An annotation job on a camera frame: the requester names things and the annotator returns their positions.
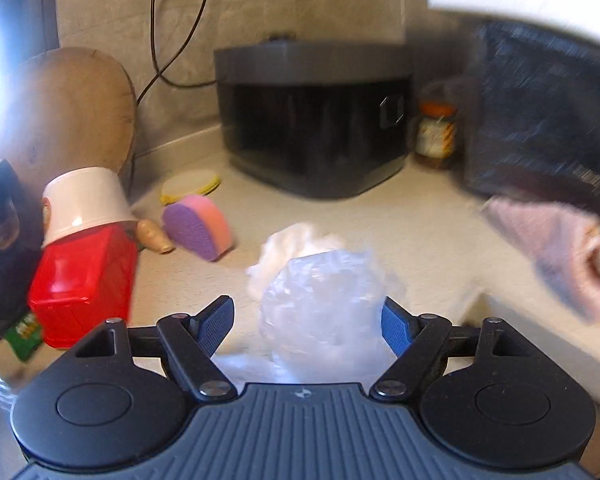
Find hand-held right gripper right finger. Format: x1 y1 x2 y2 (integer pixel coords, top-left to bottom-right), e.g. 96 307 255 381
367 296 527 403

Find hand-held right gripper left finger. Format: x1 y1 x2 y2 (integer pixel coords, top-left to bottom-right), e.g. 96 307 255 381
75 295 238 403

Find clear plastic bag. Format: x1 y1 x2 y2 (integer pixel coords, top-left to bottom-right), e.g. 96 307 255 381
215 247 406 393

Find white tissue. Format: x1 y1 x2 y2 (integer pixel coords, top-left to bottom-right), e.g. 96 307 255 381
245 222 347 302

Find red bin with white rim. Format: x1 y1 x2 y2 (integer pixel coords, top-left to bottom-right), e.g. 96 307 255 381
27 167 142 351

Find green printed wrapper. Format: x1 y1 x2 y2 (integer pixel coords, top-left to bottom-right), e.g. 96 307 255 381
4 310 44 364

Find purple and pink sponge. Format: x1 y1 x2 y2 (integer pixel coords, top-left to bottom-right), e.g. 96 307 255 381
161 194 235 263

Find piece of ginger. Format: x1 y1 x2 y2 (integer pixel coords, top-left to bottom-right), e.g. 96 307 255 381
135 218 176 255

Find round yellow and white scrubber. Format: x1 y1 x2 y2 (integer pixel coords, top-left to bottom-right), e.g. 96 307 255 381
160 169 223 206

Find pink cloth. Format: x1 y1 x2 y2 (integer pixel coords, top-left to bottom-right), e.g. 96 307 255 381
481 196 600 324

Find glass jar with orange lid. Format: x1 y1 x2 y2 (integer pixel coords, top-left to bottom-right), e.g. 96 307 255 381
412 100 459 170

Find dark grey countertop appliance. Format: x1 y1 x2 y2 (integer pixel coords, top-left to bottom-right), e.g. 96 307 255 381
214 35 415 200

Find round wooden cutting board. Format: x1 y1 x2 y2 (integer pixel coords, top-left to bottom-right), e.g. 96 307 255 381
0 47 139 197

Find black plastic bag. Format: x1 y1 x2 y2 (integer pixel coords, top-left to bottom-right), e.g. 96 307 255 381
460 20 600 241

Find black power cable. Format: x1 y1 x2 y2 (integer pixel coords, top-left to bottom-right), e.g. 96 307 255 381
136 0 219 106
149 0 218 89

